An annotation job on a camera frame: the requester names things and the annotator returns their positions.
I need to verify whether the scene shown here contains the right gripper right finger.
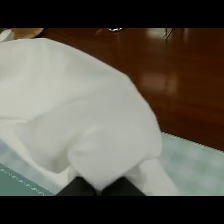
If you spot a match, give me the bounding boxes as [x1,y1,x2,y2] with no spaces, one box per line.
[101,176,147,197]

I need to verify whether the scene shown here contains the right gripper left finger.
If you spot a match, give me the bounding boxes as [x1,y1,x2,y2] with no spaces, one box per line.
[58,176,98,197]

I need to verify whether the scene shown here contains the white shirt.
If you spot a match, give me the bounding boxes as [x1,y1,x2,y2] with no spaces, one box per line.
[0,37,181,197]

